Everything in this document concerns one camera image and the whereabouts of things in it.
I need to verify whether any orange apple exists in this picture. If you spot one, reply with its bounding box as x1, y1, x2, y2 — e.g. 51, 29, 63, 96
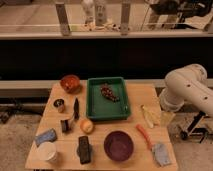
80, 119, 94, 134

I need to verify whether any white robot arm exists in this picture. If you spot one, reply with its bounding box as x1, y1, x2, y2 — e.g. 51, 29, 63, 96
159, 64, 213, 117

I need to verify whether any white paper cup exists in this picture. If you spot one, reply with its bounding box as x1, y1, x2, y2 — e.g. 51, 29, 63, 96
36, 142, 57, 162

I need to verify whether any blue sponge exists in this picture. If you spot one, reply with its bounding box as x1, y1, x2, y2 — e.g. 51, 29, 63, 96
35, 129, 57, 146

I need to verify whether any purple bowl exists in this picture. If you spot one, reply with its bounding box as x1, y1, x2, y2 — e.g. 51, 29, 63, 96
104, 131, 134, 162

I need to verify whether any red-brown bowl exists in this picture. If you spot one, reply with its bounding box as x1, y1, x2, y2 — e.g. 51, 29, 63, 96
60, 75, 80, 93

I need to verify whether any yellow banana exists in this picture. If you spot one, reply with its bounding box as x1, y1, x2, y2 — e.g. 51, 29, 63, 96
141, 105, 161, 128

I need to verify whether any black wheeled stand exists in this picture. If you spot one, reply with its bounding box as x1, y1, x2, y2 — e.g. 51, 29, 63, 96
180, 111, 209, 143

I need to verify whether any orange-handled spatula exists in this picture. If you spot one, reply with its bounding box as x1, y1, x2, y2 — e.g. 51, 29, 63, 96
136, 124, 171, 167

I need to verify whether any green plastic tray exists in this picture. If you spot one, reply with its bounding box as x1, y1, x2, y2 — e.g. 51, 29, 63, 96
86, 77, 131, 121

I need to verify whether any dark red grape bunch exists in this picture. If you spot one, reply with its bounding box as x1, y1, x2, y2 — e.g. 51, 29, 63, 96
100, 84, 120, 102

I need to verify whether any small metal cup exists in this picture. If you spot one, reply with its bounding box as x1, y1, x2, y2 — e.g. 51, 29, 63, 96
53, 99, 65, 113

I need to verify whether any clear plastic cup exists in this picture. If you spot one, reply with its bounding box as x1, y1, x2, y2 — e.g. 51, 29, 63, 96
161, 111, 175, 126

